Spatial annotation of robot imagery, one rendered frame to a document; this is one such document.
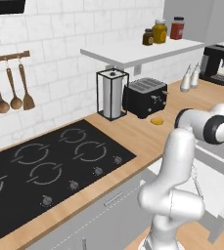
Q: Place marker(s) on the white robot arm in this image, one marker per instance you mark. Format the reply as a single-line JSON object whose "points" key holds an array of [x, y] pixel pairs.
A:
{"points": [[177, 169]]}

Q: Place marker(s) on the grey drawer front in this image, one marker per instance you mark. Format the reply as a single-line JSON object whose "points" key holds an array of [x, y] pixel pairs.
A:
{"points": [[120, 224]]}

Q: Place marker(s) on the open grey drawer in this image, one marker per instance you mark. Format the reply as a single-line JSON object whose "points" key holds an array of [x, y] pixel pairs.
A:
{"points": [[217, 192]]}

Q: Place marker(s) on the white paper towel roll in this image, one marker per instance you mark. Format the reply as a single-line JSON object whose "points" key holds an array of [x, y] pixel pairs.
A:
{"points": [[112, 97]]}

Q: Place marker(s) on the black toaster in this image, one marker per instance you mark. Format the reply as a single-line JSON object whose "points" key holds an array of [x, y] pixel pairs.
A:
{"points": [[144, 97]]}

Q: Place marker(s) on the yellow lemon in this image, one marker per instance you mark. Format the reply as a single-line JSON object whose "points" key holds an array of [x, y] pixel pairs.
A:
{"points": [[157, 121]]}

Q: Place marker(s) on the grey hob knob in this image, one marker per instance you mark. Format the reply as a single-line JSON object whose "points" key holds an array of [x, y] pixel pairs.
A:
{"points": [[73, 185], [98, 170], [46, 200]]}

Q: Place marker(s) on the black hob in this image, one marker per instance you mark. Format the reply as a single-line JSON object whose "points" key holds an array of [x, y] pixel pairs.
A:
{"points": [[51, 169]]}

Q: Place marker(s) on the white shaker bottle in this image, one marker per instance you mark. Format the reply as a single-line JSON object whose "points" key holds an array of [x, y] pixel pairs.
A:
{"points": [[185, 83], [195, 79]]}

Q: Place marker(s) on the wooden spatula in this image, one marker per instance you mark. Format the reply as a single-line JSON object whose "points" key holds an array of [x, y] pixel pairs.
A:
{"points": [[28, 101]]}

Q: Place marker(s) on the dark brown jar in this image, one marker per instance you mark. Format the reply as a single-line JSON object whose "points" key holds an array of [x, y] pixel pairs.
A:
{"points": [[148, 37]]}

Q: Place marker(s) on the wooden round spoon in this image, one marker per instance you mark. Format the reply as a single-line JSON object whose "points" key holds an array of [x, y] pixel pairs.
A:
{"points": [[16, 103], [2, 106]]}

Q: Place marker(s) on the yellow jar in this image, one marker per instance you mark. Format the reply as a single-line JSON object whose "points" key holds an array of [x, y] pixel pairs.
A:
{"points": [[159, 32]]}

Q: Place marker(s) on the red jar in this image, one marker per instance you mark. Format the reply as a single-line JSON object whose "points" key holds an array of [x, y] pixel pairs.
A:
{"points": [[177, 30]]}

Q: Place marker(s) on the black coffee machine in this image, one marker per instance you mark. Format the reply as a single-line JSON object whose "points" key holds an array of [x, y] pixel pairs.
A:
{"points": [[214, 62]]}

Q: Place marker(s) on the grey cupboard door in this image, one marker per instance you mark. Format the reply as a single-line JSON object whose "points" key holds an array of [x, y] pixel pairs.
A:
{"points": [[56, 239]]}

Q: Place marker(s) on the black range hood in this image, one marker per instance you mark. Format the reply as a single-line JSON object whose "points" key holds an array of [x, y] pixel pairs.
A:
{"points": [[6, 6]]}

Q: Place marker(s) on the white wall socket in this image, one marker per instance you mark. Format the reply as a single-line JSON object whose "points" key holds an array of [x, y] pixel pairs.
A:
{"points": [[137, 69]]}

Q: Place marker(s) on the white wall shelf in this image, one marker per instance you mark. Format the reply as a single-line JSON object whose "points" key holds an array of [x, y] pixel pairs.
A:
{"points": [[139, 52]]}

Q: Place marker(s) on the wooden wall rail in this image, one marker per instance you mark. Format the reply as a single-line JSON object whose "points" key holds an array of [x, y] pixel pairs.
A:
{"points": [[9, 57]]}

